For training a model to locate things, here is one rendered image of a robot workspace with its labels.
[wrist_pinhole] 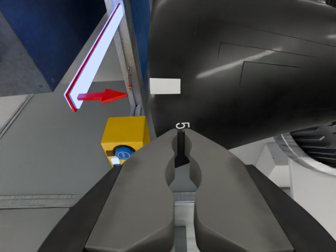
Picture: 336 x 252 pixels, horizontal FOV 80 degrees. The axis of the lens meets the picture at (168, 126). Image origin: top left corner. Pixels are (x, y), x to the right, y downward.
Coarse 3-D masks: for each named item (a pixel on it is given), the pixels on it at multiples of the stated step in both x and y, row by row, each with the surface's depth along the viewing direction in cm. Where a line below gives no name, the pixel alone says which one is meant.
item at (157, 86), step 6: (150, 78) 21; (156, 78) 21; (162, 78) 21; (168, 78) 21; (150, 84) 21; (156, 84) 21; (162, 84) 21; (168, 84) 21; (174, 84) 21; (150, 90) 22; (156, 90) 22; (162, 90) 22; (168, 90) 22; (174, 90) 22
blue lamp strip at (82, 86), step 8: (120, 8) 44; (120, 16) 44; (112, 24) 38; (104, 32) 34; (112, 32) 37; (104, 40) 33; (96, 48) 30; (104, 48) 33; (96, 56) 29; (88, 64) 26; (96, 64) 29; (88, 72) 26; (80, 80) 24; (88, 80) 26; (80, 88) 24; (72, 96) 22; (80, 104) 24
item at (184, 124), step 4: (172, 120) 23; (176, 120) 23; (180, 120) 23; (184, 120) 23; (188, 120) 23; (192, 120) 23; (172, 124) 24; (176, 124) 24; (180, 124) 24; (184, 124) 24; (188, 124) 24; (192, 124) 24; (172, 128) 24; (176, 128) 24; (180, 128) 24; (188, 128) 24; (192, 128) 24
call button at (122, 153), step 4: (120, 148) 47; (124, 148) 47; (128, 148) 48; (116, 152) 47; (120, 152) 47; (124, 152) 47; (128, 152) 47; (132, 152) 49; (120, 156) 48; (124, 156) 48; (128, 156) 48
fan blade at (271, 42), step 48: (192, 0) 18; (240, 0) 17; (288, 0) 17; (192, 48) 19; (240, 48) 19; (288, 48) 19; (192, 96) 22; (240, 96) 22; (288, 96) 22; (240, 144) 26
